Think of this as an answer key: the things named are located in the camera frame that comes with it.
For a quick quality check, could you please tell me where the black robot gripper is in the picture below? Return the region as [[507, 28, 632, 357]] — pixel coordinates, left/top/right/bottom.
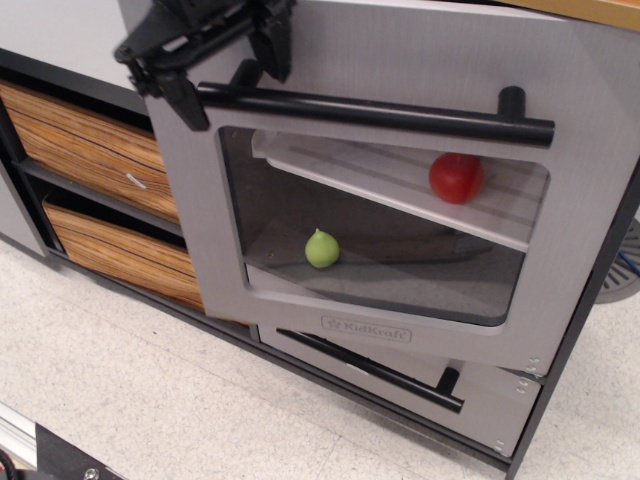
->
[[115, 1, 296, 131]]

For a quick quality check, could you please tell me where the grey toy oven door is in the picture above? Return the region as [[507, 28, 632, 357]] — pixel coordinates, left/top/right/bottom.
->
[[148, 1, 639, 376]]

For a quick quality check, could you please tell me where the black oven door handle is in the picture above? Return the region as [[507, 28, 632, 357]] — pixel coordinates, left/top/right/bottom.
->
[[197, 60, 555, 148]]

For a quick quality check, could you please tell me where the white oven rack shelf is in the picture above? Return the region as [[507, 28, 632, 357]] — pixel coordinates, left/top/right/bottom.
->
[[251, 130, 550, 252]]

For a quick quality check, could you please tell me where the upper wood-pattern storage bin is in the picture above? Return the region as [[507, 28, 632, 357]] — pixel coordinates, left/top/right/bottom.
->
[[1, 81, 179, 224]]

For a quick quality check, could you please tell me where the wood-pattern storage bin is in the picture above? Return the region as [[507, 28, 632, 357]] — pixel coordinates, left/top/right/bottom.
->
[[42, 190, 204, 312], [1, 81, 179, 224]]

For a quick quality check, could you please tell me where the green toy pear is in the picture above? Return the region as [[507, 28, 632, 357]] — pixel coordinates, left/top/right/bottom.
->
[[304, 229, 340, 269]]

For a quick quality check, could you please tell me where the lower wood-pattern storage bin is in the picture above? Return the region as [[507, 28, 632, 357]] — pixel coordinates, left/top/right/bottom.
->
[[42, 190, 204, 312]]

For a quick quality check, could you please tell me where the red toy tomato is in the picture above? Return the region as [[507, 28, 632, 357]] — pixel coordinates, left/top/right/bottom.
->
[[429, 153, 485, 204]]

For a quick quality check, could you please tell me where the wooden countertop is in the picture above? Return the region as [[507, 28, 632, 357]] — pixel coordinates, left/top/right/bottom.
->
[[507, 0, 639, 32]]

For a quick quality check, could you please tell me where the grey lower drawer front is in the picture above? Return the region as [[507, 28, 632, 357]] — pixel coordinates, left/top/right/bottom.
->
[[259, 327, 541, 457]]

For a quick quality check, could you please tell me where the grey round chair base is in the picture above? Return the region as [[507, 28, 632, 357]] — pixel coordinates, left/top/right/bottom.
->
[[596, 219, 639, 304]]

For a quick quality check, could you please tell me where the black toy kitchen cabinet frame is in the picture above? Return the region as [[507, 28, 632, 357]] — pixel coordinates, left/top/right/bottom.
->
[[0, 48, 640, 480]]

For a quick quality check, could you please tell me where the aluminium rail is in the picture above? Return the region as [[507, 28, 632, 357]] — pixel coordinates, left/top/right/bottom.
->
[[0, 403, 37, 470]]

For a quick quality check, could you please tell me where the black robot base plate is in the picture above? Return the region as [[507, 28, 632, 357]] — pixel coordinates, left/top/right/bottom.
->
[[1, 424, 124, 479]]

